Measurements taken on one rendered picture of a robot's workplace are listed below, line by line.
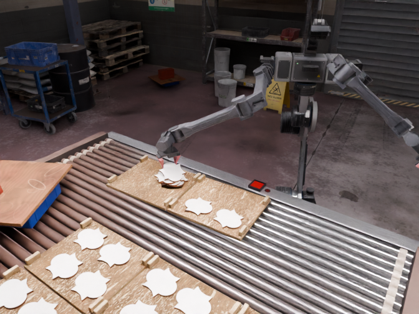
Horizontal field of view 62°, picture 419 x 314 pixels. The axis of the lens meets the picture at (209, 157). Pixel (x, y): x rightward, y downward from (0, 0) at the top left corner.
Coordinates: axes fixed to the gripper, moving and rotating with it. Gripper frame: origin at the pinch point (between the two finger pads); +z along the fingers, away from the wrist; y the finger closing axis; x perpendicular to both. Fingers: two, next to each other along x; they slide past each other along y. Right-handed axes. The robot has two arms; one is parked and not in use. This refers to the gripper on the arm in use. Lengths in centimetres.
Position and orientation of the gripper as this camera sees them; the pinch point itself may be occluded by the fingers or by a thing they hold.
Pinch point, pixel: (169, 165)
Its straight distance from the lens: 196.4
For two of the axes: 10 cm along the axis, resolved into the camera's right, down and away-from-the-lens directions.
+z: 0.1, 8.6, 5.1
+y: 8.9, -2.5, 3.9
